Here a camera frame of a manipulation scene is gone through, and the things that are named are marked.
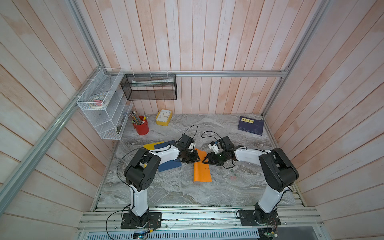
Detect red pencil cup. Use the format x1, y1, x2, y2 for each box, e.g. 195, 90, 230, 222
133, 116, 150, 136

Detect dark navy notebook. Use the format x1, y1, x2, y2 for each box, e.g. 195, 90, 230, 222
238, 116, 265, 136

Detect yellow alarm clock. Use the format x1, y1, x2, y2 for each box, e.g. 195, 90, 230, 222
156, 109, 173, 127

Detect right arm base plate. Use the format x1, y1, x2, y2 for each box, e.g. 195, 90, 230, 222
236, 209, 281, 227

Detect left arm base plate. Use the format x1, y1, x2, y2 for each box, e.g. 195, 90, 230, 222
121, 212, 162, 230

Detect pencils in cup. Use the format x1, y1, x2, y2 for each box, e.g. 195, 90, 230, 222
129, 111, 146, 125

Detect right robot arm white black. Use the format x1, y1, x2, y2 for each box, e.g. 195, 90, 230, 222
203, 137, 299, 226

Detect orange paper document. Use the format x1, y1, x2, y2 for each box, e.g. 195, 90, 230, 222
194, 149, 212, 183

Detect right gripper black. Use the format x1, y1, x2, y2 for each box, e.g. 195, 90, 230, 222
201, 151, 227, 166

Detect tape roll in rack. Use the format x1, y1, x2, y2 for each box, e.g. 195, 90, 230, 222
89, 96, 108, 109

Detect blue paper document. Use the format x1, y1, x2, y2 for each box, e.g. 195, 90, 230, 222
154, 140, 182, 172

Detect black mesh basket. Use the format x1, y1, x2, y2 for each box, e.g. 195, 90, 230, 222
121, 74, 178, 101

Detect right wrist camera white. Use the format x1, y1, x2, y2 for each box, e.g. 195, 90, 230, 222
209, 141, 220, 154

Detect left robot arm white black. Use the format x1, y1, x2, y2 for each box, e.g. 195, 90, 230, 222
122, 134, 200, 229

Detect yellow paper document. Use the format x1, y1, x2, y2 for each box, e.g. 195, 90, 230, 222
143, 141, 164, 151

